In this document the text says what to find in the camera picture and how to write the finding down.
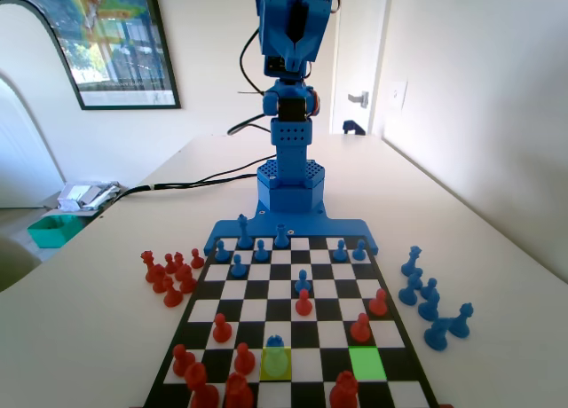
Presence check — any blue chess king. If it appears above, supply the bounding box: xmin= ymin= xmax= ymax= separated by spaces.
xmin=236 ymin=213 xmax=255 ymax=250

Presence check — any blue chess bishop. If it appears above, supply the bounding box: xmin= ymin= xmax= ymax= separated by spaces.
xmin=417 ymin=289 xmax=441 ymax=323
xmin=398 ymin=279 xmax=418 ymax=307

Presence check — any tall red chess piece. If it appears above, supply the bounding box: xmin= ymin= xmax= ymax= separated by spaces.
xmin=328 ymin=371 xmax=359 ymax=408
xmin=184 ymin=362 xmax=221 ymax=408
xmin=225 ymin=372 xmax=255 ymax=408

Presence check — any white door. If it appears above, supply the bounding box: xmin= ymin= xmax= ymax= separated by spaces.
xmin=330 ymin=0 xmax=394 ymax=137

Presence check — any black framed map poster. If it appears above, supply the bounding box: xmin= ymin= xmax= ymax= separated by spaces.
xmin=0 ymin=0 xmax=182 ymax=111

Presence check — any white arched panel dark edge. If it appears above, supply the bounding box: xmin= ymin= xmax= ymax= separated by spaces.
xmin=0 ymin=0 xmax=84 ymax=209

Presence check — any pile of white papers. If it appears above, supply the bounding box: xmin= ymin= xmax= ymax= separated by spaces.
xmin=55 ymin=180 xmax=123 ymax=213

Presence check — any green plastic box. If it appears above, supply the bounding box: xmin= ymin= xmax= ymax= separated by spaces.
xmin=27 ymin=215 xmax=82 ymax=249

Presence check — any black and white chessboard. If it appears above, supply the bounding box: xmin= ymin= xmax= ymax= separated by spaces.
xmin=142 ymin=234 xmax=440 ymax=408

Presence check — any short black cable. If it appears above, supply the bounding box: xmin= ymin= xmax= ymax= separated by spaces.
xmin=226 ymin=112 xmax=274 ymax=137

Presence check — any white wall switch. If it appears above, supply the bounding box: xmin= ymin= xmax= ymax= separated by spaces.
xmin=390 ymin=80 xmax=408 ymax=113

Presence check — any blue base plate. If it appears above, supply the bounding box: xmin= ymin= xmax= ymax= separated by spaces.
xmin=203 ymin=199 xmax=381 ymax=256

